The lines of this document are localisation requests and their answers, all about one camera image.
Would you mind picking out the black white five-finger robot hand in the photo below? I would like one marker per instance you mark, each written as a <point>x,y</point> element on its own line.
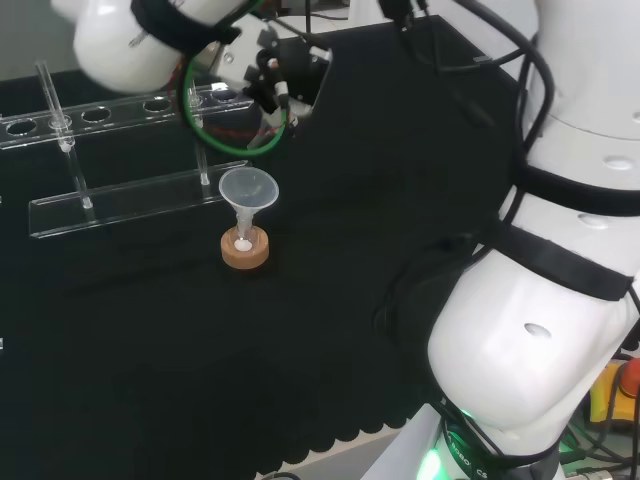
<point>295,70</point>

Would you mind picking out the clear weighing funnel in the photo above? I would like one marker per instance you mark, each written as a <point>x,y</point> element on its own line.
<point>292,127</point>

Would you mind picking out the translucent plastic funnel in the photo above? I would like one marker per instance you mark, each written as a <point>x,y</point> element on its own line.
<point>248,189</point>

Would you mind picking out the glass round-bottom flask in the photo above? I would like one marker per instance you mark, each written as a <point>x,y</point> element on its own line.
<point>244,244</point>

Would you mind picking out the clear acrylic funnel stand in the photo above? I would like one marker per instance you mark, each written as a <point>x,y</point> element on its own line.
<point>125,197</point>

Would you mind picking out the black bench cloth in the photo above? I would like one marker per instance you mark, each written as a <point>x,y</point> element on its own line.
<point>200,350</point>

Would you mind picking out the yellow stop button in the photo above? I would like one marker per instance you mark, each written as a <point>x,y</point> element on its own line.
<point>612,395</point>

